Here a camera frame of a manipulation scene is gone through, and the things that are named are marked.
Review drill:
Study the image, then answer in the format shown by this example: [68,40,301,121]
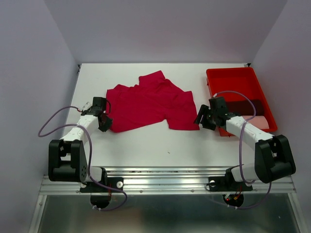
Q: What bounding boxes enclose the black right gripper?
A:
[192,104,217,130]

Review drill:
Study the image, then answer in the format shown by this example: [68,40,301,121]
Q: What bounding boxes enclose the red t-shirt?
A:
[106,71,199,133]

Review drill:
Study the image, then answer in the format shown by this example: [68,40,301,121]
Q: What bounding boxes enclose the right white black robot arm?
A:
[194,97,296,191]

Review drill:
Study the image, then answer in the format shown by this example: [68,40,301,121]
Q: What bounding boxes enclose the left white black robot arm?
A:
[48,97,112,191]

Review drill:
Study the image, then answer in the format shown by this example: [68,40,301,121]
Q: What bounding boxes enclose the red plastic bin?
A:
[206,67,277,133]

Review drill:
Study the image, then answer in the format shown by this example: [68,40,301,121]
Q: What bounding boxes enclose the dark maroon rolled t-shirt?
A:
[226,100,264,116]

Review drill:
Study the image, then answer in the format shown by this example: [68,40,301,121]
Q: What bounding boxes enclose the pink rolled t-shirt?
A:
[242,116,270,130]

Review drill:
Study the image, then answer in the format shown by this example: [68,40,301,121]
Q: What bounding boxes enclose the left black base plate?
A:
[79,177,124,194]

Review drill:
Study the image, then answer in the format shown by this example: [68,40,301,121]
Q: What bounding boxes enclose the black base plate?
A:
[79,177,124,194]
[205,176,253,192]

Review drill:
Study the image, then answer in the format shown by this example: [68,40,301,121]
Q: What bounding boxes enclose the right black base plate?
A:
[205,176,253,192]

